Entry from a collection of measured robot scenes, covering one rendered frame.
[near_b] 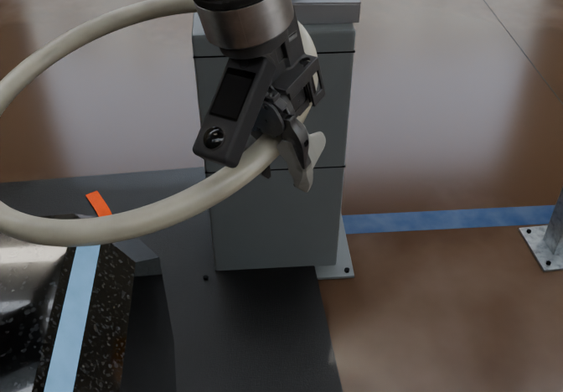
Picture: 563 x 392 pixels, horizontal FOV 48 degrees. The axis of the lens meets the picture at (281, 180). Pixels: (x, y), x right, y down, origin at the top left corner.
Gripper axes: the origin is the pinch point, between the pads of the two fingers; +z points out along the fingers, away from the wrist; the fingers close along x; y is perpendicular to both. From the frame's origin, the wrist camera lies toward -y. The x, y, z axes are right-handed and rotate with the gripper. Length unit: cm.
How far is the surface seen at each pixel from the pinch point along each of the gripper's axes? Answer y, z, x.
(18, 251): -20.1, 11.5, 37.7
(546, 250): 101, 130, -6
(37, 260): -19.6, 12.0, 34.1
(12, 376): -33.6, 10.9, 20.5
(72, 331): -24.6, 15.1, 22.2
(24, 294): -24.7, 11.5, 30.1
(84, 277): -17.3, 15.8, 28.5
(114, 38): 125, 107, 227
